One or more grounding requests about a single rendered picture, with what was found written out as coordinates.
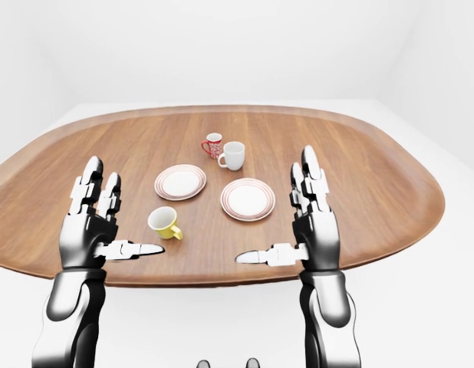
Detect plain white mug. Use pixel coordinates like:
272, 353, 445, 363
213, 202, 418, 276
217, 140, 246, 172

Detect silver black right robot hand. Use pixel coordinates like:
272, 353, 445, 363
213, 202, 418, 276
235, 144, 341, 272

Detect red patterned mug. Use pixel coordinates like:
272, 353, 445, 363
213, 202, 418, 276
200, 132, 224, 159

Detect yellow and white mug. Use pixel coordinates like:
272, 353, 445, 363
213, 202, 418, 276
146, 205, 184, 242

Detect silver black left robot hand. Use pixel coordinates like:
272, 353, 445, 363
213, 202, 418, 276
58, 155, 166, 272

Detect white plate with red rings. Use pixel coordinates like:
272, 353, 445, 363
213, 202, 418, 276
153, 163, 208, 201
220, 177, 277, 222

